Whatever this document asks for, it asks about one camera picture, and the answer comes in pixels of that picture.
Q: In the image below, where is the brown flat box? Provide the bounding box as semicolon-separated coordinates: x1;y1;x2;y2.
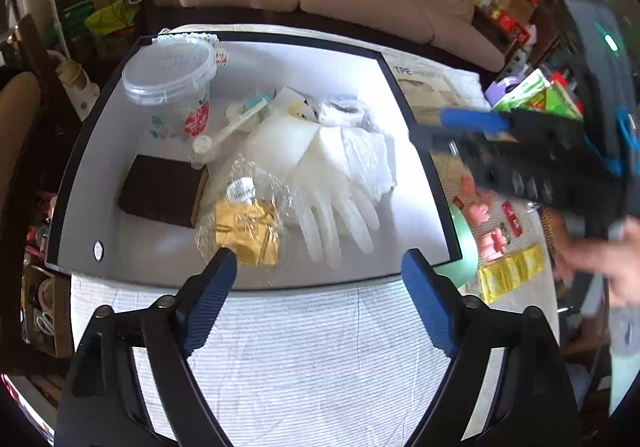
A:
117;154;210;229

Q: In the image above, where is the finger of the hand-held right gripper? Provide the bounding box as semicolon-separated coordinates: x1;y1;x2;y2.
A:
432;108;588;148
410;126;596;218

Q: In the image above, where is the wicker basket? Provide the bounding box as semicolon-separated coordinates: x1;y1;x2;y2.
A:
540;207;561;258

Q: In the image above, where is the green crumpled cloth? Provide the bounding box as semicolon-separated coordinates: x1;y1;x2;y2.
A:
85;0;138;35

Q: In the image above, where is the white rubber glove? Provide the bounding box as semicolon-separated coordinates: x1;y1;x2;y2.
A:
292;127;398;270

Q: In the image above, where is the cardboard box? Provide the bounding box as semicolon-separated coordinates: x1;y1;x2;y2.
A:
20;262;76;358

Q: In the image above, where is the clear plastic tub with lid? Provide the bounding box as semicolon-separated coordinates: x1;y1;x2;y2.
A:
121;34;218;140

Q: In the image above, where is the white wrapped roll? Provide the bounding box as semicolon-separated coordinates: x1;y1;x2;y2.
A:
317;97;368;125

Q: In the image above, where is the pink toy figure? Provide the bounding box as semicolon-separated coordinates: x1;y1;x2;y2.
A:
480;227;508;263
460;174;483;202
467;199;498;228

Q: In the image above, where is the green printed carton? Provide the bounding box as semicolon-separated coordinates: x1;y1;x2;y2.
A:
492;69;583;120

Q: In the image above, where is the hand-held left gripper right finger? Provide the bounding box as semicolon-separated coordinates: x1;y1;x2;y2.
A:
401;248;583;447

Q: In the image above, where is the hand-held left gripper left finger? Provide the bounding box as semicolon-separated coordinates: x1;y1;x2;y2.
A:
54;247;238;447

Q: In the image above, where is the red card packet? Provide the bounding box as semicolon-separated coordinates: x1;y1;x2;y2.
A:
500;202;521;238

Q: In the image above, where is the gold packet in clear wrap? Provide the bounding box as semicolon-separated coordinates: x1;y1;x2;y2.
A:
195;154;293;268

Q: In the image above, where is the person's right hand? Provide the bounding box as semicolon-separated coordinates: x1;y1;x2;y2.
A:
547;219;640;308

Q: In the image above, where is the black storage box white inside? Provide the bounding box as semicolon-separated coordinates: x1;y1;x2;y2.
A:
45;32;463;290

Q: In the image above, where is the yellow sachet packet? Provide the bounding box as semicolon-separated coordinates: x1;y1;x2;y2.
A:
505;244;546;288
477;259;521;305

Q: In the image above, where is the white brush with teal tip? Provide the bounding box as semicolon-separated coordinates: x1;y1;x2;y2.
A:
191;94;276;165

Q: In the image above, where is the white card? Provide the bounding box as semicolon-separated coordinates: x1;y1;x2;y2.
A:
272;87;321;122

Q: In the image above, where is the beige flat carton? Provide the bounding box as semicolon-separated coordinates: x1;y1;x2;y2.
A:
395;59;481;128

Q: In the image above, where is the crumpled clear plastic sheet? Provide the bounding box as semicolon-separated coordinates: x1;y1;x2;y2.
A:
345;129;398;195

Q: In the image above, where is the pile of colourful snack packages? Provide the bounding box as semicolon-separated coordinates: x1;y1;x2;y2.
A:
472;0;541;58

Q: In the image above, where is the green plastic lid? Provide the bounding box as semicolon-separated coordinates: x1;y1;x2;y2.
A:
447;207;481;288

